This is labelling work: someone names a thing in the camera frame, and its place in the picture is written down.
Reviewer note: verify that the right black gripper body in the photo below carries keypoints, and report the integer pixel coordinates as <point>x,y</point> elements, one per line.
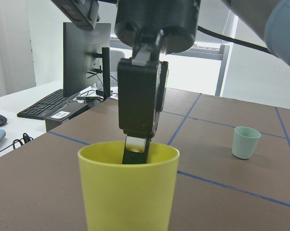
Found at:
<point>171,24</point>

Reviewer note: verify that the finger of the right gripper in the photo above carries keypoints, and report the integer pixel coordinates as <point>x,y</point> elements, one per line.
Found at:
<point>141,87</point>

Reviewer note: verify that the yellow plastic cup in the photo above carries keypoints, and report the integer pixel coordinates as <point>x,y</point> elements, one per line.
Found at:
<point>127,197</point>

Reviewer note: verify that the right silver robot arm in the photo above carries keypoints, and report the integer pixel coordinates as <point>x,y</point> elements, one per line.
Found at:
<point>269,19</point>

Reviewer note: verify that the green plastic cup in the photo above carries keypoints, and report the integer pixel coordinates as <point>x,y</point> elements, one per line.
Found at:
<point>245,140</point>

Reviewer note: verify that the black computer monitor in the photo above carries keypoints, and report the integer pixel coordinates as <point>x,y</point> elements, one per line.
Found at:
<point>86,58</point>

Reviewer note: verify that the black box with label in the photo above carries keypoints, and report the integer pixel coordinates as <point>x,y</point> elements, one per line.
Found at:
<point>68,112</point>

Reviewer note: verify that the black keyboard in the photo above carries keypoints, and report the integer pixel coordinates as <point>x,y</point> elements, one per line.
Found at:
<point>46,106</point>

